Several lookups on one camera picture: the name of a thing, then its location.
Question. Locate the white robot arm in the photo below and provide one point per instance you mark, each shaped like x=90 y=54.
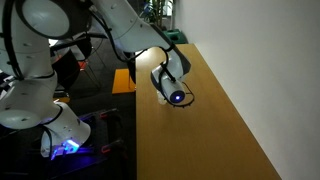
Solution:
x=30 y=96

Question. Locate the green bin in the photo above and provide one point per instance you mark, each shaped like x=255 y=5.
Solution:
x=175 y=36

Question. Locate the red black clamp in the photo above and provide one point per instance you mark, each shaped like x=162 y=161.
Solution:
x=111 y=146
x=108 y=116

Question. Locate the green potted plant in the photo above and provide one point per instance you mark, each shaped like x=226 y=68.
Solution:
x=156 y=11

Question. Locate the black office chair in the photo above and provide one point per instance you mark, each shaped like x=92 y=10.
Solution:
x=66 y=68

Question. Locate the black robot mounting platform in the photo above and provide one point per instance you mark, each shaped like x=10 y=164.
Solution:
x=100 y=166

